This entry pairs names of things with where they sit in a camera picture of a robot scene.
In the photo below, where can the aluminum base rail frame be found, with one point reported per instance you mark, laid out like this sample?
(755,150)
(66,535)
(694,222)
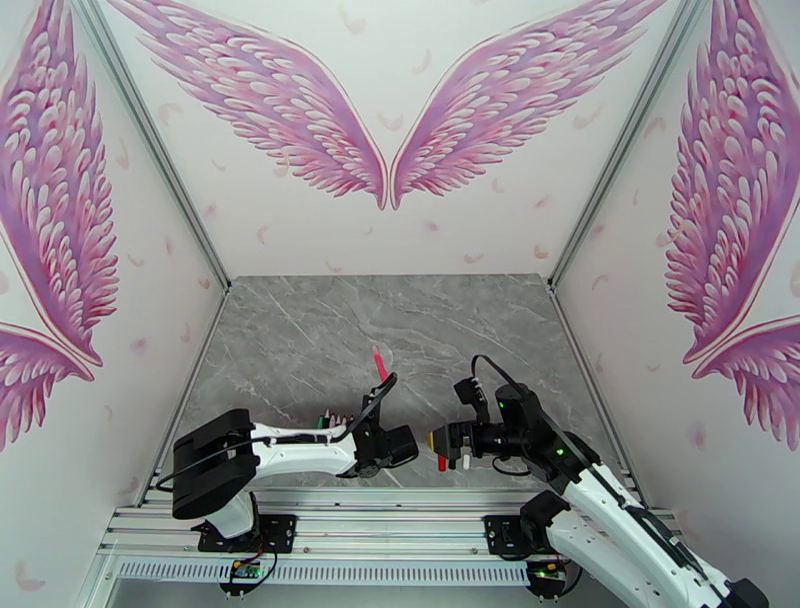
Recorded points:
(387,519)

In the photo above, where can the green marker pen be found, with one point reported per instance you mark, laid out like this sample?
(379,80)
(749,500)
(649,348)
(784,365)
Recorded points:
(322,424)

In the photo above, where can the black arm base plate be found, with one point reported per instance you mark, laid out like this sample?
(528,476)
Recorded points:
(500,534)
(281,531)

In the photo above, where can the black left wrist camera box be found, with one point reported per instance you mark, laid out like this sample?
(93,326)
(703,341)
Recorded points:
(374,412)

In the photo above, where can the slim black marker pen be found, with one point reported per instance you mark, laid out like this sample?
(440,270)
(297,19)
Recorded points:
(327,424)

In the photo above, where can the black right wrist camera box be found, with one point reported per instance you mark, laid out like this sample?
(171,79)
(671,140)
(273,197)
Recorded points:
(467,392)

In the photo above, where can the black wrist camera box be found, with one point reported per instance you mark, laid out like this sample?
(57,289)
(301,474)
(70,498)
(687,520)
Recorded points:
(467,392)
(374,412)

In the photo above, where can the small circuit board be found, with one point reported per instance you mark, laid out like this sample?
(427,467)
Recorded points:
(244,572)
(547,572)

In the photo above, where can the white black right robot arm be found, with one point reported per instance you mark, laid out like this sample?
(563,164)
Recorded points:
(625,531)

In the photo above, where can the pink highlighter pen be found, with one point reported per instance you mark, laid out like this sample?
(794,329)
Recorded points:
(379,364)

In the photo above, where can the aluminum corner post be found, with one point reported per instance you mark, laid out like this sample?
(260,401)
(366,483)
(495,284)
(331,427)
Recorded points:
(625,140)
(150,140)

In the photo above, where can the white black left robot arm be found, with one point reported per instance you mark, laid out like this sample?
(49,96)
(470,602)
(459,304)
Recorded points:
(300,450)

